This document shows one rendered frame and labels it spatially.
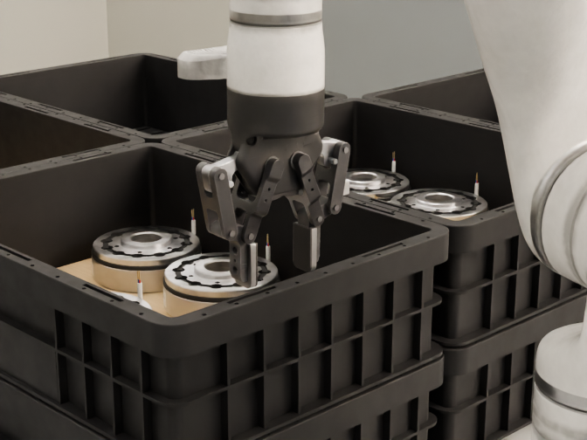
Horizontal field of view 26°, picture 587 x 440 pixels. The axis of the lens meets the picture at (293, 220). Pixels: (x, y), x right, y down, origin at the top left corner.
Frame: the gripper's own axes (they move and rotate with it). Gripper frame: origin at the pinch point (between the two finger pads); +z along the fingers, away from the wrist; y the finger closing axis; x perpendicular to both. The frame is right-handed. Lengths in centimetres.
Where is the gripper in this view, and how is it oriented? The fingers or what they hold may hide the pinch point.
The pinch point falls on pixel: (275, 259)
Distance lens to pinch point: 101.9
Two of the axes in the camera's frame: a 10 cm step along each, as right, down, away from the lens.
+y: 7.7, -1.9, 6.1
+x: -6.4, -2.4, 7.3
